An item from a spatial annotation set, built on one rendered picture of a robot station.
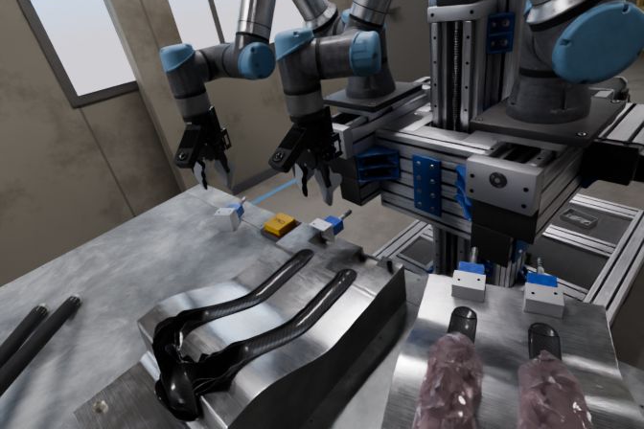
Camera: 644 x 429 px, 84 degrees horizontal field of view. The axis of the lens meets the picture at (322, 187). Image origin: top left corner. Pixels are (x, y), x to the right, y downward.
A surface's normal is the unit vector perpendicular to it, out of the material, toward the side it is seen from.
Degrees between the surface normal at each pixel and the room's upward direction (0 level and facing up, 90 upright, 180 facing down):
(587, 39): 96
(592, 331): 0
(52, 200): 90
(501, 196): 90
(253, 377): 14
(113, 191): 90
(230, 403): 7
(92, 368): 0
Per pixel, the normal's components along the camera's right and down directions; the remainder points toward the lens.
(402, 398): -0.26, -0.70
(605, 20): -0.14, 0.60
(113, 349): -0.16, -0.86
